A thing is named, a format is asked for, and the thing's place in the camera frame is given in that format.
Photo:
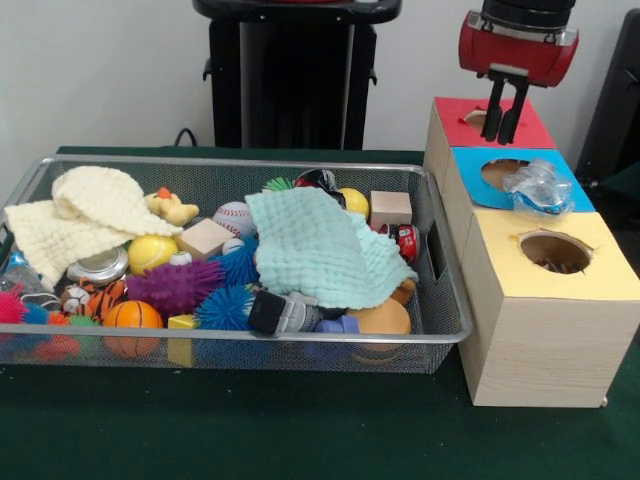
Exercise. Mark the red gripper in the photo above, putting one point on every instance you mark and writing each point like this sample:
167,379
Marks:
518,52

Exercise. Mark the clear blue plastic packet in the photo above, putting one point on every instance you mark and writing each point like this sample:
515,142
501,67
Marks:
538,190

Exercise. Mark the multicolour cartoon print cloth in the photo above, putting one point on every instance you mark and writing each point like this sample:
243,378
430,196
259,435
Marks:
550,264

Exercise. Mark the mint green cloth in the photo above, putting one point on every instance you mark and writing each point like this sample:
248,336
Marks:
330,250

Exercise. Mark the shallow clear mesh bin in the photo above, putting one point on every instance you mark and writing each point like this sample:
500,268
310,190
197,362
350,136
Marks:
442,300

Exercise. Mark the wooden box with three holes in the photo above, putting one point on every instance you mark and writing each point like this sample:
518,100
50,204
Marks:
540,340

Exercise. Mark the black chair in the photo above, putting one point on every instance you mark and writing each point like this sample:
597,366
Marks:
615,100

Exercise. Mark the small wooden cube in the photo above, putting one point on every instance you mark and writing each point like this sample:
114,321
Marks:
391,208

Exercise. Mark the yellow ball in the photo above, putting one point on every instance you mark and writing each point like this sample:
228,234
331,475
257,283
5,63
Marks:
150,253
355,202

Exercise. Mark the green spiky ball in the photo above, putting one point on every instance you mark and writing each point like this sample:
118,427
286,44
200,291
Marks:
278,185

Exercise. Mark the peach orange ball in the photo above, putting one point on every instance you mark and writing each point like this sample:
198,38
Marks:
384,320

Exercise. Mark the white toy baseball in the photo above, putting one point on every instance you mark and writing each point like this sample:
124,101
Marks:
233,218

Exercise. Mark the yellow rubber duck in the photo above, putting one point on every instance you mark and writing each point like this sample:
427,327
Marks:
172,208

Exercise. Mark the orange toy basketball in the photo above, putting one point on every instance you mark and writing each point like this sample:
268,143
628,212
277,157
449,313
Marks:
132,318

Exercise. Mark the cream yellow cloth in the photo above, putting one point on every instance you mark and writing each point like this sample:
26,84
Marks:
90,215

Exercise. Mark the pink spiky ball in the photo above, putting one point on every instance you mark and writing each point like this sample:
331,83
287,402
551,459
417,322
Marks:
12,306

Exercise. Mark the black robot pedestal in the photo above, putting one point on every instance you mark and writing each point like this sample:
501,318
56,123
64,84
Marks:
290,80

